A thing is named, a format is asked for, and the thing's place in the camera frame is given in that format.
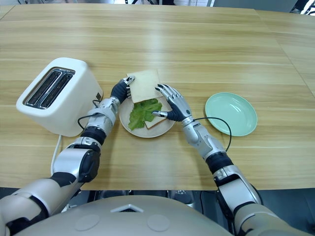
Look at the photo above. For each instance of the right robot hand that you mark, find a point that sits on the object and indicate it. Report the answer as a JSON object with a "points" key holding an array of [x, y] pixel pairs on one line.
{"points": [[179, 105]]}

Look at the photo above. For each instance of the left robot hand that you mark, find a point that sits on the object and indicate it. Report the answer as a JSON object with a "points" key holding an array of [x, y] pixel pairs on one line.
{"points": [[118, 91]]}

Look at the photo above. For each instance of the bread slice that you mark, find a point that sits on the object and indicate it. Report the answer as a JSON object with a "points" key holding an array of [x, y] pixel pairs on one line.
{"points": [[157, 121], [145, 84]]}

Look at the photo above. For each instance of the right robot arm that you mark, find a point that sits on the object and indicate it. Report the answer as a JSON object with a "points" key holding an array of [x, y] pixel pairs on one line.
{"points": [[236, 186]]}

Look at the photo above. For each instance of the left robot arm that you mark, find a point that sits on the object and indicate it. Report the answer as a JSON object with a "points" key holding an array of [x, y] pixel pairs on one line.
{"points": [[73, 162]]}

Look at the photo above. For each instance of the green lettuce leaf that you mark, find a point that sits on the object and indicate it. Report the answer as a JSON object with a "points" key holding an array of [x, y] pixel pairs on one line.
{"points": [[142, 111]]}

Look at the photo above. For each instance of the beige plate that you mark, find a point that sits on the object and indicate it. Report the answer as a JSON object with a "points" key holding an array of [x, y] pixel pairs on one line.
{"points": [[150, 132]]}

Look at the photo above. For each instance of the cream toaster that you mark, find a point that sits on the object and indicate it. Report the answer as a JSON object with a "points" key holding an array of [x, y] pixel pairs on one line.
{"points": [[73, 98]]}

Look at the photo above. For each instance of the green plate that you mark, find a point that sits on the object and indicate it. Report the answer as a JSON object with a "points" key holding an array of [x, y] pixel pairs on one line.
{"points": [[231, 114]]}

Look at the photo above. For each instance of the robot body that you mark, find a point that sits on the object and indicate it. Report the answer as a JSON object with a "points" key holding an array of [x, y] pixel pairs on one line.
{"points": [[123, 221]]}

